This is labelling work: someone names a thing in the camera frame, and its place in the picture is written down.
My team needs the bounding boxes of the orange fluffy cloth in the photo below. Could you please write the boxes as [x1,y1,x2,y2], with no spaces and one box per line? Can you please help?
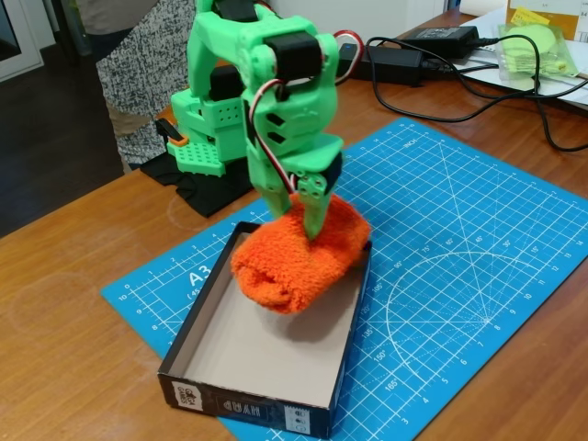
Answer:
[230,192,372,316]

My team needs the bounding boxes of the black cardboard box tray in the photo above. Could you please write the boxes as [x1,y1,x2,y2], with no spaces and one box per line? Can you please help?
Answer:
[157,220,373,440]

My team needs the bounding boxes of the black cloth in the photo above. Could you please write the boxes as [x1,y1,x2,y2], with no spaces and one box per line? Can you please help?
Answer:
[139,153,259,220]

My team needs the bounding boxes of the large black power adapter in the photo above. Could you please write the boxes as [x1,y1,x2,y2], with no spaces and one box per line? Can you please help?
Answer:
[337,41,424,88]

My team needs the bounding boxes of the black and orange clamp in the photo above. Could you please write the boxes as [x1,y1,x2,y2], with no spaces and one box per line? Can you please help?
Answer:
[154,117,190,149]

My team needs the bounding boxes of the blue cutting mat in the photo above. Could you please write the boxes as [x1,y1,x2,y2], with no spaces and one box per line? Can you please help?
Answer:
[99,117,588,441]

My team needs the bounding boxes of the slim black power adapter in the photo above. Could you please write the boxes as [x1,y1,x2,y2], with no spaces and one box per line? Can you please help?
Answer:
[403,25,481,59]

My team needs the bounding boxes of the person in patterned clothing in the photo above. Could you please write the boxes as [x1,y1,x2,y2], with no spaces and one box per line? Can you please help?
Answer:
[75,0,217,172]

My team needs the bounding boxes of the white paper sheets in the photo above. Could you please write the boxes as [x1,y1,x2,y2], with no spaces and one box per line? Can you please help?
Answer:
[452,12,588,112]

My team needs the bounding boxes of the yellow label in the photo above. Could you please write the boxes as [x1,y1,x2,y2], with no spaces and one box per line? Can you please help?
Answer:
[511,6,552,28]

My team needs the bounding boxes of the plastic bag of green parts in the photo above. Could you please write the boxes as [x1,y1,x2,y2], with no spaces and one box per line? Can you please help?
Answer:
[497,21,581,86]

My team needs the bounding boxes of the brown cardboard box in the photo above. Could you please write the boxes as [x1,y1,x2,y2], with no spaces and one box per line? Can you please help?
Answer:
[506,0,588,43]

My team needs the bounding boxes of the white framed glass door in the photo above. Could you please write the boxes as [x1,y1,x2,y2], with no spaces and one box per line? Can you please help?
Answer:
[0,0,45,85]

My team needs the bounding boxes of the red white black servo wire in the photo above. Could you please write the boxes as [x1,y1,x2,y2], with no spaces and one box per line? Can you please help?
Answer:
[247,29,367,199]

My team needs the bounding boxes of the long looping black cable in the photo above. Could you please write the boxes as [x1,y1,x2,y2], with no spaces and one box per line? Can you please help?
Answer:
[366,35,588,124]

